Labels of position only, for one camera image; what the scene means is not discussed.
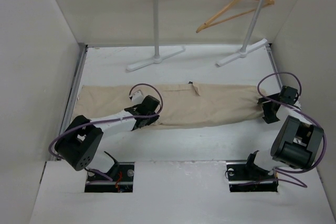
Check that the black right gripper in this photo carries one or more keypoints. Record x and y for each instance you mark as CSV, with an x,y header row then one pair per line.
x,y
269,117

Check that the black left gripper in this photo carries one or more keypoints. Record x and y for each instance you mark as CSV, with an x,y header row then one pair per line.
x,y
152,119

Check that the beige cargo trousers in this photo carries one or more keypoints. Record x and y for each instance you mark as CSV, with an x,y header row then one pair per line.
x,y
185,106

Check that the wooden clothes hanger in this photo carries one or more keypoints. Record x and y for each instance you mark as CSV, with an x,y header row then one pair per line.
x,y
236,6

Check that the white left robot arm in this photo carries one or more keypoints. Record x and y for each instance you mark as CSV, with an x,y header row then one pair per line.
x,y
79,144

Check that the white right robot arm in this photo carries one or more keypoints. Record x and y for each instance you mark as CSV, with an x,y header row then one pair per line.
x,y
297,142

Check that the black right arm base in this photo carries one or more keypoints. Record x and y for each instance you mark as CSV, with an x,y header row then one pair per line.
x,y
249,180

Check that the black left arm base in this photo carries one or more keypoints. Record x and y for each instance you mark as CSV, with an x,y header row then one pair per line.
x,y
119,179

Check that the white metal clothes rack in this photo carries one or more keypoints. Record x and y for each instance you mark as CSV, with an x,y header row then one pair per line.
x,y
241,53

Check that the right aluminium side rail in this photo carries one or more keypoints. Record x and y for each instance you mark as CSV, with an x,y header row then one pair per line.
x,y
274,67

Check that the aluminium side rail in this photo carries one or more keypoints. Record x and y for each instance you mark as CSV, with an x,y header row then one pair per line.
x,y
274,67
74,87

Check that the left aluminium side rail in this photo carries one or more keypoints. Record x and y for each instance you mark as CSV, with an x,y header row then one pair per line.
x,y
74,87

